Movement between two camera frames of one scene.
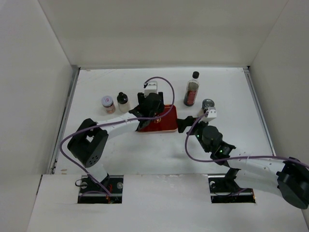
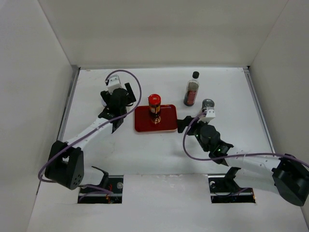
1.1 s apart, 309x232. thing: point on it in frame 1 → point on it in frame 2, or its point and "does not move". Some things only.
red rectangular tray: [167, 123] does not move
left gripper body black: [142, 98] → [107, 96]
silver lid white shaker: [206, 103] does not move
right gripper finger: [182, 123] does not move
